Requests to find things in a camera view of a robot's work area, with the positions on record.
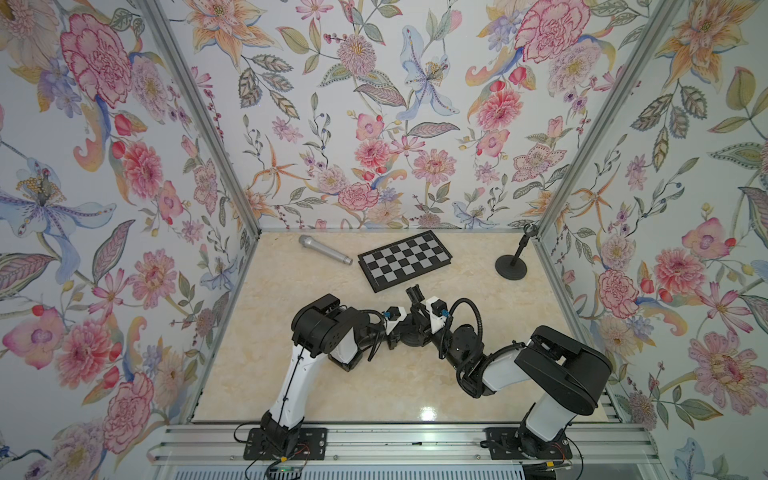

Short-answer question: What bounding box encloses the black microphone stand pole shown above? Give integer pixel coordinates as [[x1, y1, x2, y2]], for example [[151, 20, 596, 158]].
[[512, 234, 530, 264]]

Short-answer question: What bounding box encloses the black round disc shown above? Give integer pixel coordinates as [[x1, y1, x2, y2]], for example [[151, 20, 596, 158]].
[[400, 317, 425, 348]]

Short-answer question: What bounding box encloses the black corrugated cable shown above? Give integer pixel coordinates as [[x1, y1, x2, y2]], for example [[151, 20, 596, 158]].
[[350, 307, 390, 362], [439, 297, 485, 361]]

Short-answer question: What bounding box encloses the black round stand base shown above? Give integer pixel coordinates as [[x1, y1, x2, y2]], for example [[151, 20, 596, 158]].
[[494, 254, 528, 281]]

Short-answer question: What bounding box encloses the black microphone clip holder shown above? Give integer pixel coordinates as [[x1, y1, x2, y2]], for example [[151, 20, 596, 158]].
[[523, 223, 539, 238]]

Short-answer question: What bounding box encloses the silver handheld microphone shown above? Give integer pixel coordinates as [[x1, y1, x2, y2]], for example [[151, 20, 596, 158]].
[[299, 235, 353, 266]]

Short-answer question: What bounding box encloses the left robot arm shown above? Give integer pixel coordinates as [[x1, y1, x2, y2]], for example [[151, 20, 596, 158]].
[[260, 294, 406, 445]]

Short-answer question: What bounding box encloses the left aluminium corner post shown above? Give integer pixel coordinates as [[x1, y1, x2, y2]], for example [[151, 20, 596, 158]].
[[137, 0, 261, 240]]

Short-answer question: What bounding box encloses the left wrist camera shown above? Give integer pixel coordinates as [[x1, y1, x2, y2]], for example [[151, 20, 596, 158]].
[[383, 306, 408, 336]]

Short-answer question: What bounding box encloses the left black corrugated cable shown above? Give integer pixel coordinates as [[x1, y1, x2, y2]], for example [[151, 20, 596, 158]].
[[350, 307, 390, 362]]

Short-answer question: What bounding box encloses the aluminium corner post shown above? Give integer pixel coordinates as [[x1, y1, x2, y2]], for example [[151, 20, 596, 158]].
[[538, 1, 684, 240], [137, 0, 261, 240]]

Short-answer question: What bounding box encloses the right black corrugated cable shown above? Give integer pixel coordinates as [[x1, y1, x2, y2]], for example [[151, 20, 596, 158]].
[[439, 297, 485, 361]]

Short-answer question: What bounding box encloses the aluminium front rail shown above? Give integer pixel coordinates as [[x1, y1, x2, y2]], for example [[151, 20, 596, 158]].
[[148, 423, 668, 479]]

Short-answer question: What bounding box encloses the black white chessboard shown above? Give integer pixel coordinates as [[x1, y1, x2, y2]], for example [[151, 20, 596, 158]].
[[358, 230, 452, 293]]

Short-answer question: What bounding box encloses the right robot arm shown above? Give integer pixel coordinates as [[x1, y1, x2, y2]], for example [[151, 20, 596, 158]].
[[399, 297, 612, 459]]

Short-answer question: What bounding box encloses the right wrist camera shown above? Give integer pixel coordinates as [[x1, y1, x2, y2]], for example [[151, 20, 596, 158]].
[[422, 296, 450, 334]]

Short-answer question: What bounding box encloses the right aluminium corner post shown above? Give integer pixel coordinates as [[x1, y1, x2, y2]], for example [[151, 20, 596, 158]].
[[538, 1, 684, 240]]

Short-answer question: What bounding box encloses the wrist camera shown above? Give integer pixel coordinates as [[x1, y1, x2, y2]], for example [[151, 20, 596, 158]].
[[422, 296, 450, 334], [383, 306, 408, 336]]

